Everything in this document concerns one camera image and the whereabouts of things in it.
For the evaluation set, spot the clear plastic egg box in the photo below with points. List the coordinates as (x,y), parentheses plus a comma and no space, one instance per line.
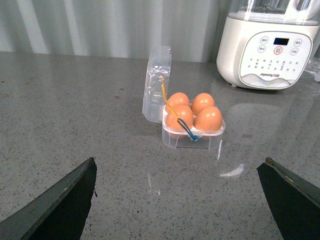
(154,106)

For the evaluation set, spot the blue rubber band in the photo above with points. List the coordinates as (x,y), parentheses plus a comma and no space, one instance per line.
(184,125)

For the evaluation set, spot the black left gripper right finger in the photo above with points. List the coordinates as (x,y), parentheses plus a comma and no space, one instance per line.
(293,201)

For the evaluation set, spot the clear plastic bag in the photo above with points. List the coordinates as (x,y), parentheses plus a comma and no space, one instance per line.
(313,68)

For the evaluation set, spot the brown egg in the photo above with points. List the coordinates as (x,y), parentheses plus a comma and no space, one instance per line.
(181,111)
(179,98)
(201,102)
(209,119)

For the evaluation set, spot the white Joyoung blender appliance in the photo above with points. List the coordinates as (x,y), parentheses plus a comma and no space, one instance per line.
(266,44)

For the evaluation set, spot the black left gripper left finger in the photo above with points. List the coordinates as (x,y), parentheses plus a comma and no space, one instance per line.
(59,213)

